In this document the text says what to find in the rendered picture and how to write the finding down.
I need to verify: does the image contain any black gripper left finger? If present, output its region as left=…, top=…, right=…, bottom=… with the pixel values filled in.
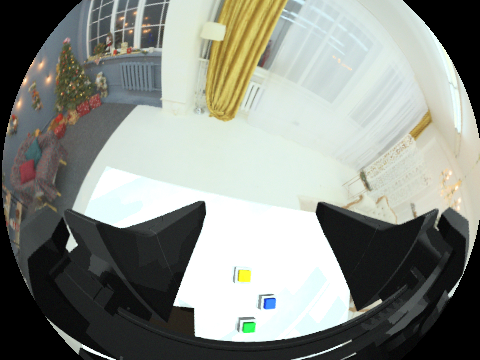
left=64, top=200, right=207, bottom=323

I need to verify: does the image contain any blue button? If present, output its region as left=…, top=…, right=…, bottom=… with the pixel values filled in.
left=257, top=293, right=277, bottom=311

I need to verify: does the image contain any yellow button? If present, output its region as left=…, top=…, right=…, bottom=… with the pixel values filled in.
left=232, top=267, right=252, bottom=284

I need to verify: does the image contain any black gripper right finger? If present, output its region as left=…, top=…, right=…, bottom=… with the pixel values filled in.
left=316, top=201, right=439, bottom=312

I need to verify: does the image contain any green button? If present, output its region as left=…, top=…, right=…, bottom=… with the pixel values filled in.
left=236, top=316, right=257, bottom=333

